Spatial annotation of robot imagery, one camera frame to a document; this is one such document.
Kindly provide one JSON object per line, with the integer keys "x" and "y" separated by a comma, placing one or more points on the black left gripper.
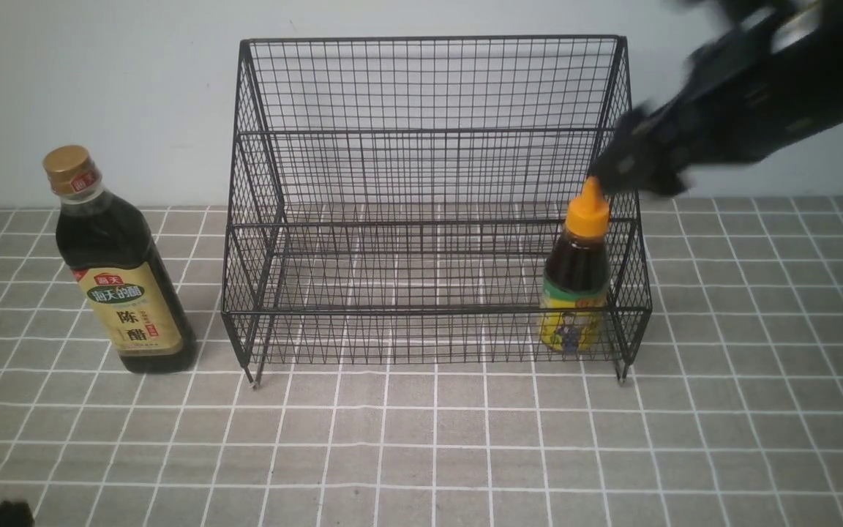
{"x": 16, "y": 514}

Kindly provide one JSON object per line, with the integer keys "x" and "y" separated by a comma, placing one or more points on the gold-capped vinegar bottle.
{"x": 108, "y": 246}

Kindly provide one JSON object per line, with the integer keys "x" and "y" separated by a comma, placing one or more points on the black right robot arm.
{"x": 774, "y": 78}

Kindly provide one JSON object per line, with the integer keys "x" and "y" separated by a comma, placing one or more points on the orange-capped oyster sauce bottle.
{"x": 576, "y": 275}

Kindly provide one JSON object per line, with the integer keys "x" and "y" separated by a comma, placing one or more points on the black wire mesh shelf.
{"x": 393, "y": 201}

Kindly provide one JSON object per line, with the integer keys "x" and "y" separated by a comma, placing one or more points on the grey checked tablecloth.
{"x": 732, "y": 414}

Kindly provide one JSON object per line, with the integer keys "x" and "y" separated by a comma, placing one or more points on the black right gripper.
{"x": 652, "y": 148}

